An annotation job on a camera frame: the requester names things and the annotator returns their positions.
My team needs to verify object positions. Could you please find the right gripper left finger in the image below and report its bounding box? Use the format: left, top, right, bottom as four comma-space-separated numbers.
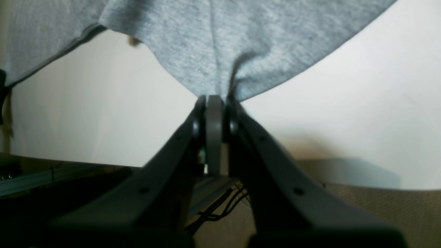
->
48, 97, 206, 248

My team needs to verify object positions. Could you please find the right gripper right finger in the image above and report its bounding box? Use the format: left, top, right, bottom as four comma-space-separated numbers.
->
225, 98, 407, 248

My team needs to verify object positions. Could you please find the grey T-shirt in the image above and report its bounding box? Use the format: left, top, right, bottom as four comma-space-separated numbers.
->
2, 0, 395, 101

